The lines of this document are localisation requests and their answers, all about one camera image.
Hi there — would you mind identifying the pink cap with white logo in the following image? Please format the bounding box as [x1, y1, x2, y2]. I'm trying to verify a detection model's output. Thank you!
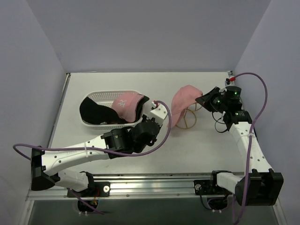
[111, 91, 144, 123]

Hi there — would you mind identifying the gold wire hat stand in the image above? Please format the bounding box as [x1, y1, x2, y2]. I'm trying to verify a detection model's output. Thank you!
[175, 103, 203, 130]

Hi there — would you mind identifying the plain pink baseball cap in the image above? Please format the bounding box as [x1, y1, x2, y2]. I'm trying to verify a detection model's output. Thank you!
[171, 85, 203, 128]

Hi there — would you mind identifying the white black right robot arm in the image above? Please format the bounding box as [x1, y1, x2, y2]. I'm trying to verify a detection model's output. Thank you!
[196, 86, 284, 206]

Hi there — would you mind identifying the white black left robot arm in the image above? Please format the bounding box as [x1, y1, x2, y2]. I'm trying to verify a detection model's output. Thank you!
[30, 102, 167, 196]

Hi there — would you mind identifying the white perforated plastic basket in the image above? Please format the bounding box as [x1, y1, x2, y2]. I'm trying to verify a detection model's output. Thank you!
[80, 90, 145, 130]

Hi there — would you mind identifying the black baseball cap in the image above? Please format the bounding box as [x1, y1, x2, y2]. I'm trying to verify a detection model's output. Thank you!
[79, 95, 150, 125]

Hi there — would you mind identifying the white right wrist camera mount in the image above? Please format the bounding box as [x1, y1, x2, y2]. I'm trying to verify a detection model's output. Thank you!
[225, 70, 235, 86]

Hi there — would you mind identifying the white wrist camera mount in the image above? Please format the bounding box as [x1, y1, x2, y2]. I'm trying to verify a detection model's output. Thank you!
[225, 70, 235, 86]
[147, 101, 167, 127]

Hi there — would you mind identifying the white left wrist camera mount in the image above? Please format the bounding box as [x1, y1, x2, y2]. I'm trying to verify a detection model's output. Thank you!
[147, 101, 167, 127]

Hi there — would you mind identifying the aluminium mounting rail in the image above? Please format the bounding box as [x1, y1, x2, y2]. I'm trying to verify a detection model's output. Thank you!
[26, 174, 234, 201]

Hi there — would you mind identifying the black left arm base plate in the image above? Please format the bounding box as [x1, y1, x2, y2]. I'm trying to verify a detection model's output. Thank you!
[67, 181, 111, 198]

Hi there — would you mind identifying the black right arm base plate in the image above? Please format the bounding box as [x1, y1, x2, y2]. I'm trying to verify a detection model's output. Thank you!
[193, 179, 232, 195]

